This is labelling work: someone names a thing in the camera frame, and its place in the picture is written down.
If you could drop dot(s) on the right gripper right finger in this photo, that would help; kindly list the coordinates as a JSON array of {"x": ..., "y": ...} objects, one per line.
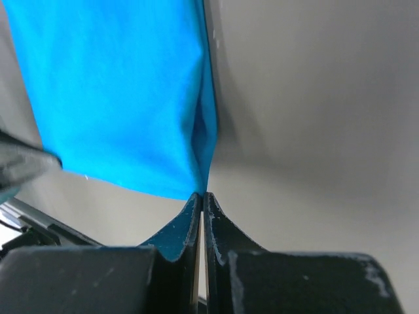
[{"x": 243, "y": 277}]

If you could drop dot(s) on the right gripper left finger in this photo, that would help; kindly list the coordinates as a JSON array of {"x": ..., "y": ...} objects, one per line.
[{"x": 52, "y": 268}]

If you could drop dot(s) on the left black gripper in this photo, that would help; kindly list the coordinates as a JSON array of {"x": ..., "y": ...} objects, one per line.
[{"x": 21, "y": 163}]

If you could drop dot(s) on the blue t shirt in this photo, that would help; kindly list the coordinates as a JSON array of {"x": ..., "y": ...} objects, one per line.
[{"x": 121, "y": 91}]

